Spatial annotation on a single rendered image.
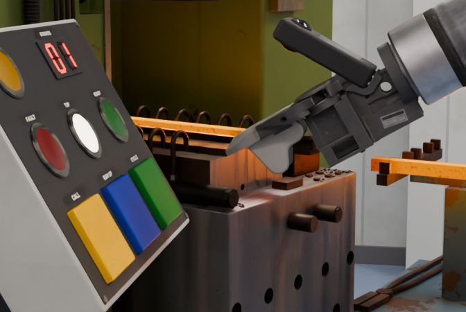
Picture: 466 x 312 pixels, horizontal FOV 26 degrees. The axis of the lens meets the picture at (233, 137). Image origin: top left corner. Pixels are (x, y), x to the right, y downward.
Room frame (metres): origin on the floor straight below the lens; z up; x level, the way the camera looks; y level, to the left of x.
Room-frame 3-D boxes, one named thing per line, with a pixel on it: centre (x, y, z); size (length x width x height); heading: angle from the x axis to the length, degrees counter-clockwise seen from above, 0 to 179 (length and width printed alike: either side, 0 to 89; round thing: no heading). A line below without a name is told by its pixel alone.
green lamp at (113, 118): (1.13, 0.13, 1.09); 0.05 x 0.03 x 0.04; 145
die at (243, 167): (1.67, 0.15, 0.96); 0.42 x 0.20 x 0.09; 55
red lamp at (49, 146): (0.93, 0.17, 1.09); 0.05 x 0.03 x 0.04; 145
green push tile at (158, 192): (1.12, 0.09, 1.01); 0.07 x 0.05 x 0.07; 170
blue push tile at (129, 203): (1.02, 0.11, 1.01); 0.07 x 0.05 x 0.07; 170
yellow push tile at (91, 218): (0.92, 0.13, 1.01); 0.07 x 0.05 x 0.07; 170
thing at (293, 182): (1.59, -0.09, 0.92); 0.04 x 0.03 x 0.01; 142
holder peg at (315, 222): (1.53, -0.11, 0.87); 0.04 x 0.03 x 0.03; 55
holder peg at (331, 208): (1.59, -0.15, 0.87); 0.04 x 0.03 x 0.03; 55
